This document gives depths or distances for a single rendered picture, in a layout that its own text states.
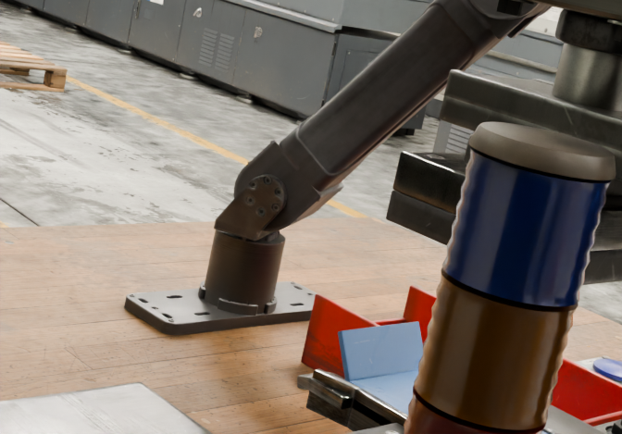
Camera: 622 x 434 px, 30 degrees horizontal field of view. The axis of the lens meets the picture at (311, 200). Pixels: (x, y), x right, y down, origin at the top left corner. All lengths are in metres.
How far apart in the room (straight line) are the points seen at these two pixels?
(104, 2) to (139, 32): 0.62
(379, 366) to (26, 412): 0.22
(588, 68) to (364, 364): 0.23
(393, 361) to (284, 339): 0.29
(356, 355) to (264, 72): 7.34
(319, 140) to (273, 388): 0.21
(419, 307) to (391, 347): 0.30
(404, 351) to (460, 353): 0.42
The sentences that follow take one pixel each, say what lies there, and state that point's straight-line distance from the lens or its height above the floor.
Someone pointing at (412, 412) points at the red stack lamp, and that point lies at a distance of 0.33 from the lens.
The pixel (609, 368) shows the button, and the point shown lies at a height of 0.94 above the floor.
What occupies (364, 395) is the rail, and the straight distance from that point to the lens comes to 0.67.
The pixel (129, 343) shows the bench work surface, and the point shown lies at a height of 0.90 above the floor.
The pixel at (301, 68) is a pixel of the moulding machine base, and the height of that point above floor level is 0.37.
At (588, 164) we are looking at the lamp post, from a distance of 0.30.
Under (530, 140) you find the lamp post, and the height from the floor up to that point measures 1.20.
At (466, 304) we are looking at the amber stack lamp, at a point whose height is 1.15.
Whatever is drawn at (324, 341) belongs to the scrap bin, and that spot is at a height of 0.93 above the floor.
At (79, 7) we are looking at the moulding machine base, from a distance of 10.23.
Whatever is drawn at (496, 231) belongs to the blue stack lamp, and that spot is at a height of 1.17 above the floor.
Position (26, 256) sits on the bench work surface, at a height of 0.90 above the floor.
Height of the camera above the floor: 1.24
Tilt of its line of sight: 13 degrees down
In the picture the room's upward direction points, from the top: 12 degrees clockwise
